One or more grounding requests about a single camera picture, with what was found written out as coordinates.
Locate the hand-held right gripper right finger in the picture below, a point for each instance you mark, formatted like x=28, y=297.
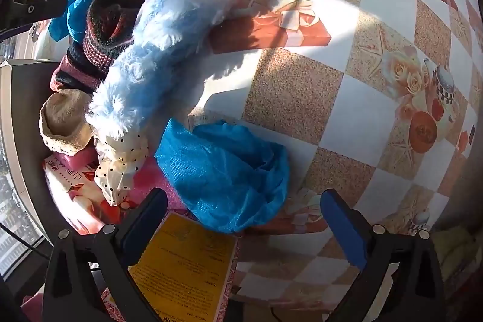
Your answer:
x=344, y=227

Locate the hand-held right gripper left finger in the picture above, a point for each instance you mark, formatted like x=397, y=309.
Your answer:
x=146, y=222

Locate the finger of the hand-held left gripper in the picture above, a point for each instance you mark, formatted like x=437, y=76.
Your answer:
x=34, y=9

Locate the small blue plastic shoe cover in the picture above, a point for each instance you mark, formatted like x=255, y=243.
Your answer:
x=81, y=5

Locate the white polka dot cloth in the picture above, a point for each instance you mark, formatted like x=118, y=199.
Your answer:
x=120, y=159

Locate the large blue plastic shoe cover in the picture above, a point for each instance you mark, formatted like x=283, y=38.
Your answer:
x=219, y=175

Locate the grey cardboard box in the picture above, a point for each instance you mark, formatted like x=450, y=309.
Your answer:
x=22, y=110

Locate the light blue fluffy scarf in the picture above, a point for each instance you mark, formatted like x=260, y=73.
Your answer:
x=151, y=58

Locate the pink patterned carton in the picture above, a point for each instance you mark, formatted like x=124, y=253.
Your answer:
x=181, y=258

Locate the floral tissue pack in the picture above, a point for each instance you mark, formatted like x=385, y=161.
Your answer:
x=79, y=197

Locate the dark red knitted scarf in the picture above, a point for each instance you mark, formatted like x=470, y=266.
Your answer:
x=109, y=26

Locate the yellow cloth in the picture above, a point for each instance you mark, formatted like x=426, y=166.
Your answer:
x=456, y=250

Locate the beige knitted sock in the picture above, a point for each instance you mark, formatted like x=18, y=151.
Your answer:
x=62, y=122

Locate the checkered printed tablecloth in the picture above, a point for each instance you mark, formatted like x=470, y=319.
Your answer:
x=302, y=99

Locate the person's maroon clothing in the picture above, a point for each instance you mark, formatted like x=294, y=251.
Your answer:
x=32, y=308

